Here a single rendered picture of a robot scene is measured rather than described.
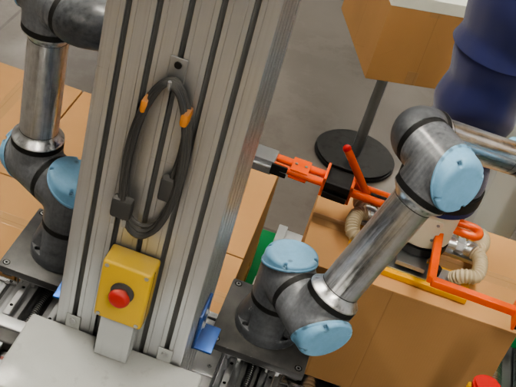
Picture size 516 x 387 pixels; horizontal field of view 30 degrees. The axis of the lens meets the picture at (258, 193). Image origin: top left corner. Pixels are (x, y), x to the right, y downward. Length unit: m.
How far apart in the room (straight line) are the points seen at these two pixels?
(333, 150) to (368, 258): 2.78
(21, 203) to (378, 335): 1.21
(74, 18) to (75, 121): 1.66
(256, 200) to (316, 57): 2.20
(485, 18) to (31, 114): 1.02
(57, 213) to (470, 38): 1.01
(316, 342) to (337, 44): 3.81
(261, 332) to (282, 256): 0.20
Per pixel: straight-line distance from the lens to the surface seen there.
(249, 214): 3.27
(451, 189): 1.81
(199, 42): 1.40
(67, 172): 2.11
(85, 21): 1.88
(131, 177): 1.56
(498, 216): 3.76
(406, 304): 2.57
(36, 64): 2.03
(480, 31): 2.26
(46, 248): 2.18
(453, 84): 2.35
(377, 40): 4.02
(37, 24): 1.97
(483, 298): 2.43
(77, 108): 3.58
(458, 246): 2.65
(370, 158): 4.69
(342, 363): 2.75
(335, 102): 5.08
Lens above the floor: 2.57
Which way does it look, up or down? 37 degrees down
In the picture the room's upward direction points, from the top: 17 degrees clockwise
